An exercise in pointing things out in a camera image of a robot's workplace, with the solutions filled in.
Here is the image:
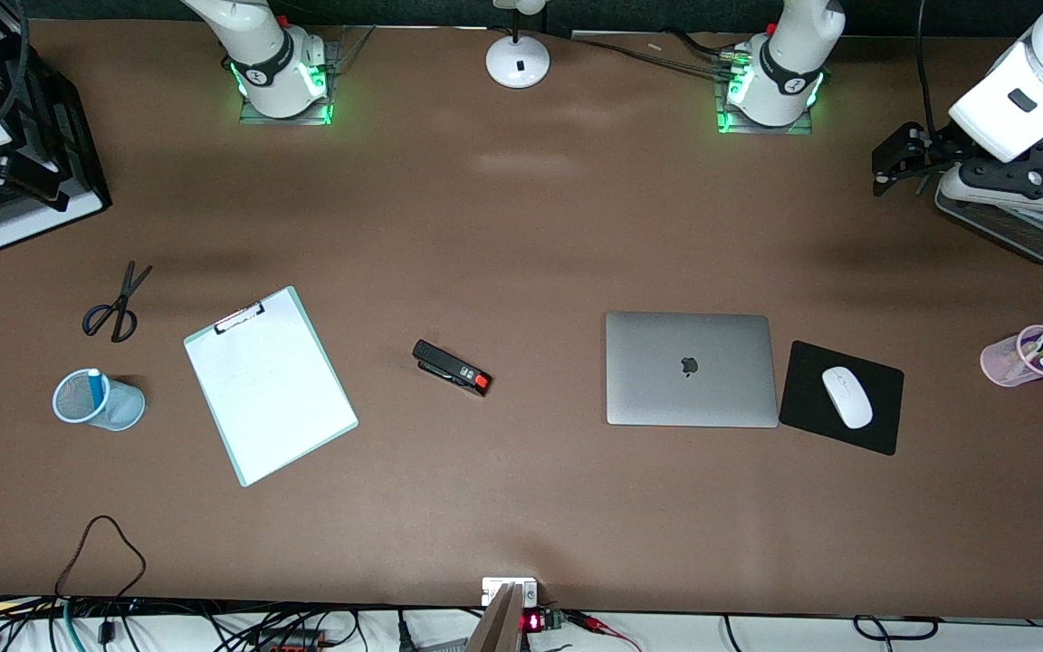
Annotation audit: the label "silver laptop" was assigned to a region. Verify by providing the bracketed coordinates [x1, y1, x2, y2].
[605, 312, 780, 429]

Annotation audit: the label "black stacked document tray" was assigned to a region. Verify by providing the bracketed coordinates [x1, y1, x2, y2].
[0, 18, 113, 253]

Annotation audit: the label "metal mesh desk tray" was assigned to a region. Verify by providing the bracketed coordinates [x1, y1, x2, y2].
[935, 118, 1043, 265]

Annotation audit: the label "black and blue scissors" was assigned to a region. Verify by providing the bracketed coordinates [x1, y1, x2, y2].
[81, 261, 154, 344]

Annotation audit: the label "pink translucent pen cup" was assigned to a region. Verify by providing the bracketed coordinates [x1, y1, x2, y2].
[980, 324, 1043, 388]

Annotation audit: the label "white computer mouse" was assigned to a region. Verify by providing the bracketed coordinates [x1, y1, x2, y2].
[821, 366, 875, 430]

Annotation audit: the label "light blue mesh pen cup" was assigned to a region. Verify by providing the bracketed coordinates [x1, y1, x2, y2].
[53, 368, 147, 432]

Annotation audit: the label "metal clipboard clip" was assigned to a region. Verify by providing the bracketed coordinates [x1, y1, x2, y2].
[214, 302, 266, 334]

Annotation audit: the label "black mouse pad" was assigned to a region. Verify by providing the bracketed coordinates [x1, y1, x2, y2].
[778, 340, 905, 456]

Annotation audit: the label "white paper sheet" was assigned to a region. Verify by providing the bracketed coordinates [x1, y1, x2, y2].
[185, 294, 355, 485]

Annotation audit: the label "mint green clipboard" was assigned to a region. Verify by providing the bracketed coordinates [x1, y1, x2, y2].
[183, 285, 360, 488]

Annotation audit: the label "white round lamp base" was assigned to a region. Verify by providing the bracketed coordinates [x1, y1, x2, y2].
[485, 0, 551, 90]

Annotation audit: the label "black stapler with red end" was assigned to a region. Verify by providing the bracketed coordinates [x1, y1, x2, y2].
[412, 340, 493, 398]

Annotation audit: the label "small white box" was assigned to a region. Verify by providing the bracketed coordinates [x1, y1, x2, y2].
[482, 577, 539, 608]

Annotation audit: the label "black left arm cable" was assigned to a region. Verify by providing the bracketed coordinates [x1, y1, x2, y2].
[914, 0, 941, 133]

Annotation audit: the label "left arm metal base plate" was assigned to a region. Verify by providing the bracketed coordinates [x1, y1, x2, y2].
[714, 45, 815, 137]

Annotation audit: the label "black table cable bundle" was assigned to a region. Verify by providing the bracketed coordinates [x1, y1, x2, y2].
[576, 34, 740, 84]

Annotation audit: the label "thin dark looped cable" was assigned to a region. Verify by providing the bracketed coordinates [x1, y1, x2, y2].
[54, 514, 148, 600]

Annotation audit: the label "teal cable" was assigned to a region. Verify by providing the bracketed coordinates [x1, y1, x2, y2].
[62, 598, 88, 652]

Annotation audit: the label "black looped floor cable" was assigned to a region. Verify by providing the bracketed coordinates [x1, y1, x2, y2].
[852, 614, 941, 652]

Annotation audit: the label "red wire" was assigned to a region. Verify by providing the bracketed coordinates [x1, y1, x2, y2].
[567, 611, 642, 652]

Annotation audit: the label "wooden post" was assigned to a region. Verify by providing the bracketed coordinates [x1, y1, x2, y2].
[465, 583, 525, 652]

